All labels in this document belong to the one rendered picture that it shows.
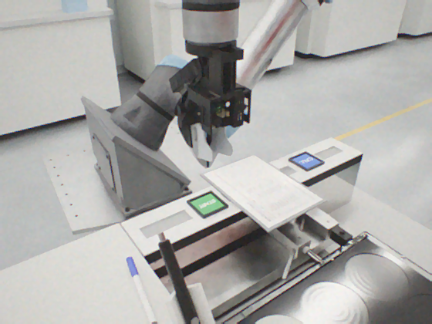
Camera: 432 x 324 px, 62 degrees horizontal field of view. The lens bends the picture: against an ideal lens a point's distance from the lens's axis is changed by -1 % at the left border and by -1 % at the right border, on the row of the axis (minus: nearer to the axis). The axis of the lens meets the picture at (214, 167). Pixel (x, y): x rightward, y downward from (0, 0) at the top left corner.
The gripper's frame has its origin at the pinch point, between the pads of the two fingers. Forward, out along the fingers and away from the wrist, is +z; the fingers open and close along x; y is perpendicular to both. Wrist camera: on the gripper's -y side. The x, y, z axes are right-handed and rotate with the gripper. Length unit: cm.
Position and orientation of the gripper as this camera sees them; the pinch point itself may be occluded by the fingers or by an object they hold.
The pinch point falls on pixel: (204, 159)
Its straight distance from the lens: 61.3
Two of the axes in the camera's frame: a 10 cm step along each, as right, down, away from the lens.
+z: 0.0, 8.4, 5.4
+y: 5.6, 4.5, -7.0
